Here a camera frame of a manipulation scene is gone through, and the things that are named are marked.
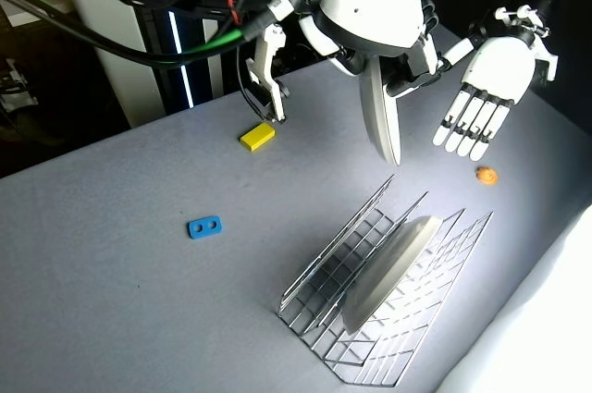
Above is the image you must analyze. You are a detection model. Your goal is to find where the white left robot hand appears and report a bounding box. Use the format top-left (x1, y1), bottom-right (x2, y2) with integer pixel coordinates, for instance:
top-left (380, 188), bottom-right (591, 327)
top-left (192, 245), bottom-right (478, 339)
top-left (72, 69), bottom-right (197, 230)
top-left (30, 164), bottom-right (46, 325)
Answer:
top-left (432, 22), bottom-right (559, 162)

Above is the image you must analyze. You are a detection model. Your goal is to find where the thin black camera cable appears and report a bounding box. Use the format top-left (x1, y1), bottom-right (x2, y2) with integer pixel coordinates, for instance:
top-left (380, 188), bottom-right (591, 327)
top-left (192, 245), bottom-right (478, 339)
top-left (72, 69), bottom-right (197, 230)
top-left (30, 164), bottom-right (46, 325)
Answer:
top-left (236, 43), bottom-right (263, 115)

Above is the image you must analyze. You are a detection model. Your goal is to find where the green cable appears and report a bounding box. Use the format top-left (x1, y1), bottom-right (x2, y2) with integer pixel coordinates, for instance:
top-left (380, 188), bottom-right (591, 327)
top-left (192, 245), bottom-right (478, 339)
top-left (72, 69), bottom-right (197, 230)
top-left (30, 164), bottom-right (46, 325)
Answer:
top-left (0, 0), bottom-right (253, 60)

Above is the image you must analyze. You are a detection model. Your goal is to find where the blue block with two holes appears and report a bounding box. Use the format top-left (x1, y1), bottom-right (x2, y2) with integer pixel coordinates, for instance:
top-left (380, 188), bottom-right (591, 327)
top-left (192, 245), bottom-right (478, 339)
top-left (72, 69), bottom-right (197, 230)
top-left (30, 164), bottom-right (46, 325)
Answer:
top-left (187, 215), bottom-right (225, 240)

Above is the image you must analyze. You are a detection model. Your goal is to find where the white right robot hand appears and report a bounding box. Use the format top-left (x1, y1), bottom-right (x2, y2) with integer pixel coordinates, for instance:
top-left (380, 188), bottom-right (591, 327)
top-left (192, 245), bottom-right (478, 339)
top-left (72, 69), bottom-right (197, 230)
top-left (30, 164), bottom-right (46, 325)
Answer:
top-left (298, 0), bottom-right (440, 98)

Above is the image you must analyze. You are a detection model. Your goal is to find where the white robot body column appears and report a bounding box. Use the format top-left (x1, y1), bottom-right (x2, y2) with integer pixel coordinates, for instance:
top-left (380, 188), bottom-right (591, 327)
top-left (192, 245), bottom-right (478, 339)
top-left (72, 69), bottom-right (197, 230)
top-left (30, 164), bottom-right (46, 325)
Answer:
top-left (67, 0), bottom-right (218, 129)

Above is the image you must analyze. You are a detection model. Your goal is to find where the silver wire dish rack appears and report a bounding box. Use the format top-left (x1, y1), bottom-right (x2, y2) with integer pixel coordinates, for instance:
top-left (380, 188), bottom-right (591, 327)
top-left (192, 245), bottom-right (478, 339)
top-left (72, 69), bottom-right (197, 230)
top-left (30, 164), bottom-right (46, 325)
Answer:
top-left (276, 174), bottom-right (495, 387)

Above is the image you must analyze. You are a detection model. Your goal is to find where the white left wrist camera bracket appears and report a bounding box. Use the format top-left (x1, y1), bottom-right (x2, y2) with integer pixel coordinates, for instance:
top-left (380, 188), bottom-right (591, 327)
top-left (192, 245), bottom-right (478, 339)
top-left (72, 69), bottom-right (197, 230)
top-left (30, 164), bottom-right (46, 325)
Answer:
top-left (493, 4), bottom-right (552, 39)

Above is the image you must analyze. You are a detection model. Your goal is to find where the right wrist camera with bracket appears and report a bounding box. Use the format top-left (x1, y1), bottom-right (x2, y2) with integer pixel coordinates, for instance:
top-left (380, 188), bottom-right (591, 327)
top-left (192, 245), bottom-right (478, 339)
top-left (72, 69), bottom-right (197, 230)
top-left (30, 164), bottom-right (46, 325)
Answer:
top-left (244, 22), bottom-right (290, 125)

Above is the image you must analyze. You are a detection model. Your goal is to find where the yellow rectangular block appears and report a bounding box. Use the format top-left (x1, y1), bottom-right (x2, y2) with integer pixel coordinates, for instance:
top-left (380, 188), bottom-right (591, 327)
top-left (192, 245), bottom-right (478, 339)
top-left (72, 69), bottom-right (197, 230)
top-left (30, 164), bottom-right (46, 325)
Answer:
top-left (239, 122), bottom-right (277, 153)

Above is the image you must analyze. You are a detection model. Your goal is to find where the orange swirl cookie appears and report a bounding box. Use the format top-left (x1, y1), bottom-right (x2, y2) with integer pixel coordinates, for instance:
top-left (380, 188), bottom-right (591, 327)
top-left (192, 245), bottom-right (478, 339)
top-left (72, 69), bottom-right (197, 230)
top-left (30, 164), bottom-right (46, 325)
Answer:
top-left (475, 166), bottom-right (500, 188)

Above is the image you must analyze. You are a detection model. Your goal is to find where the thick black cable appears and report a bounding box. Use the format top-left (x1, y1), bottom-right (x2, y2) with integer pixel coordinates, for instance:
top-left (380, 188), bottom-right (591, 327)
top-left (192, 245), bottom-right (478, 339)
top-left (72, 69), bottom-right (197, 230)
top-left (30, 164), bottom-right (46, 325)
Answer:
top-left (0, 0), bottom-right (278, 69)

